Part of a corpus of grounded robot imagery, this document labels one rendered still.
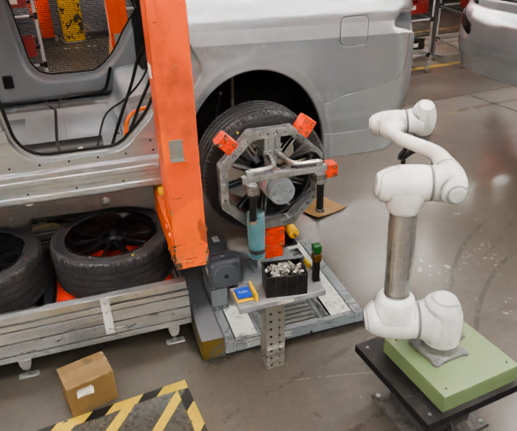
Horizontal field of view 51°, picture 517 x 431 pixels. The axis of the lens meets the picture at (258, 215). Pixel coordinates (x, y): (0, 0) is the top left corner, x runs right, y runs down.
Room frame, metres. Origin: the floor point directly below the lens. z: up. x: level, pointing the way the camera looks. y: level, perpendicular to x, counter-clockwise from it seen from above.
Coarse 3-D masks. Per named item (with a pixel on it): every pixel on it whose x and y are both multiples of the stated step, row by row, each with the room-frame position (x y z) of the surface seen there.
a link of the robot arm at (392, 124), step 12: (372, 120) 2.31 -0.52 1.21; (384, 120) 2.27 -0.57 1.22; (396, 120) 2.25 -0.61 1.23; (372, 132) 2.30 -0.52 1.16; (384, 132) 2.25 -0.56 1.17; (396, 132) 2.18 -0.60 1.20; (408, 144) 2.09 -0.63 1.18; (420, 144) 2.04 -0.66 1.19; (432, 144) 2.02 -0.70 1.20; (432, 156) 1.95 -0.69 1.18; (444, 156) 1.88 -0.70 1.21
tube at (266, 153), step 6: (264, 138) 2.46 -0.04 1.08; (264, 144) 2.46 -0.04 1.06; (264, 150) 2.46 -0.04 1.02; (264, 156) 2.45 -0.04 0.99; (270, 156) 2.40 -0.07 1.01; (270, 162) 2.34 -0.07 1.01; (252, 168) 2.26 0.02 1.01; (258, 168) 2.26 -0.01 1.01; (264, 168) 2.27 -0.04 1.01; (270, 168) 2.28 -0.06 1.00; (246, 174) 2.25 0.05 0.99; (252, 174) 2.25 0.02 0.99
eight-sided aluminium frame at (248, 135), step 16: (256, 128) 2.50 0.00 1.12; (272, 128) 2.49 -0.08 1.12; (288, 128) 2.50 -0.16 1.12; (240, 144) 2.43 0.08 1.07; (304, 144) 2.52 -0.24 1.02; (224, 160) 2.42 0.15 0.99; (224, 176) 2.41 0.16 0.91; (224, 192) 2.41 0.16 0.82; (304, 192) 2.59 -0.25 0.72; (224, 208) 2.40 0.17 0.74; (304, 208) 2.53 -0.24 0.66; (272, 224) 2.47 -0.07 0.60; (288, 224) 2.50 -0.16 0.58
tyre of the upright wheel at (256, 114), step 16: (224, 112) 2.70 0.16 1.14; (240, 112) 2.63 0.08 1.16; (256, 112) 2.57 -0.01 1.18; (272, 112) 2.58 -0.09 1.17; (288, 112) 2.64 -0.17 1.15; (208, 128) 2.67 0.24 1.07; (224, 128) 2.54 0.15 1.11; (240, 128) 2.51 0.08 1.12; (208, 144) 2.55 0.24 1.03; (320, 144) 2.65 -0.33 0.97; (208, 160) 2.48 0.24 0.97; (208, 176) 2.46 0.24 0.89; (208, 192) 2.46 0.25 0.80; (240, 224) 2.51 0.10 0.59
